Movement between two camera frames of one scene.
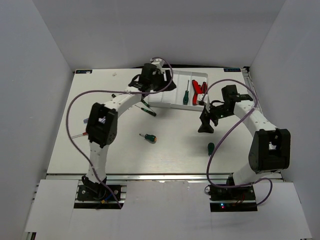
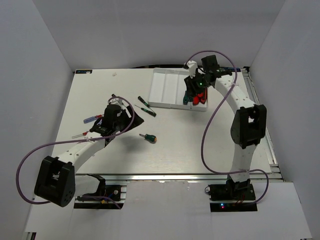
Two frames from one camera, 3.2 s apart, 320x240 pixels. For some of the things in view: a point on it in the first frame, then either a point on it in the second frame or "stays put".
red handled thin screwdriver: x=85 y=133 stays put
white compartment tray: x=181 y=96 stays put
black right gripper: x=205 y=117 -> x=190 y=86
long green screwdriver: x=186 y=99 stays put
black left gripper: x=170 y=86 -> x=137 y=120
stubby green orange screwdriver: x=152 y=137 stays put
